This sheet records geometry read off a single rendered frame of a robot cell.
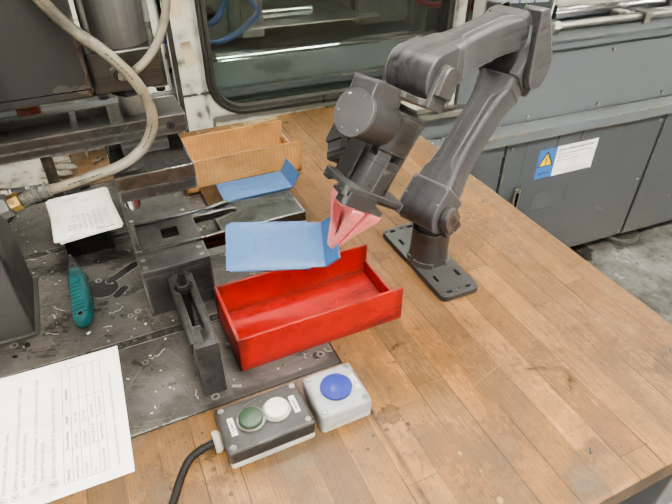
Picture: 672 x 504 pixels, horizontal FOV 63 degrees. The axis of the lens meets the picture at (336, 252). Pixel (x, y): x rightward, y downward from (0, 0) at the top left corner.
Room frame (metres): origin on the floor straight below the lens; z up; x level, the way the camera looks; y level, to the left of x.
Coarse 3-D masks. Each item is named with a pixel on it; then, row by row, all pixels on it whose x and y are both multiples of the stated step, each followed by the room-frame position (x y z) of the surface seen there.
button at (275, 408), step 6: (270, 402) 0.41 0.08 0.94; (276, 402) 0.41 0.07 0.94; (282, 402) 0.41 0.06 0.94; (264, 408) 0.40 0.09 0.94; (270, 408) 0.40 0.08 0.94; (276, 408) 0.40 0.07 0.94; (282, 408) 0.40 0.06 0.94; (288, 408) 0.41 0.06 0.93; (270, 414) 0.40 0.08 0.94; (276, 414) 0.40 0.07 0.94; (282, 414) 0.40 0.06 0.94
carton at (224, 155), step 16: (240, 128) 1.11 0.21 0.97; (256, 128) 1.13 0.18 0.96; (272, 128) 1.15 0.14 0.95; (192, 144) 1.07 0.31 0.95; (208, 144) 1.08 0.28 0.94; (224, 144) 1.10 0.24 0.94; (240, 144) 1.11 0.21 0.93; (256, 144) 1.13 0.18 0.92; (272, 144) 1.14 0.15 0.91; (288, 144) 1.04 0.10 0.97; (192, 160) 1.07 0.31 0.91; (208, 160) 0.97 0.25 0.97; (224, 160) 0.98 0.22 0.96; (240, 160) 0.99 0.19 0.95; (256, 160) 1.01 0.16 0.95; (272, 160) 1.02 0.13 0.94; (208, 176) 0.97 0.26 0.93; (224, 176) 0.98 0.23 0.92; (240, 176) 0.99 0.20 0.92; (192, 192) 0.95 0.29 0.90
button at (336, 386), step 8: (328, 376) 0.45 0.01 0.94; (336, 376) 0.45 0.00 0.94; (344, 376) 0.45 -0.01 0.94; (320, 384) 0.44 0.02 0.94; (328, 384) 0.44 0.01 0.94; (336, 384) 0.44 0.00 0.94; (344, 384) 0.44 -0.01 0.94; (328, 392) 0.43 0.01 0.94; (336, 392) 0.43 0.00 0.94; (344, 392) 0.43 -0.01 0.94; (336, 400) 0.42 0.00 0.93
